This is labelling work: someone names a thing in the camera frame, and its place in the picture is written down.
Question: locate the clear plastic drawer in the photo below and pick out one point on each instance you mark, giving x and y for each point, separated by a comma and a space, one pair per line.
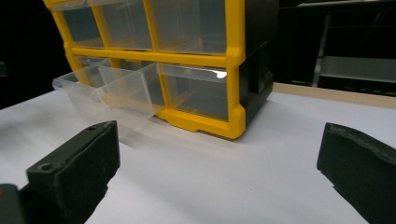
88, 63
124, 90
199, 93
67, 4
127, 26
190, 26

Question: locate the yellow and black drawer cabinet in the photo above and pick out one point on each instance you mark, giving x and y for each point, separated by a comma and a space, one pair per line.
234, 93

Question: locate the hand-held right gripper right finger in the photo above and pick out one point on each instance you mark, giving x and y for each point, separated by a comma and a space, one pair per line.
361, 169

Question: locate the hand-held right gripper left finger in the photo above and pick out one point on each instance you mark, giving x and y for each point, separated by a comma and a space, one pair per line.
77, 169

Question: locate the grey shelf board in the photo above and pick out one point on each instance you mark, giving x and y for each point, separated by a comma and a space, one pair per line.
358, 68

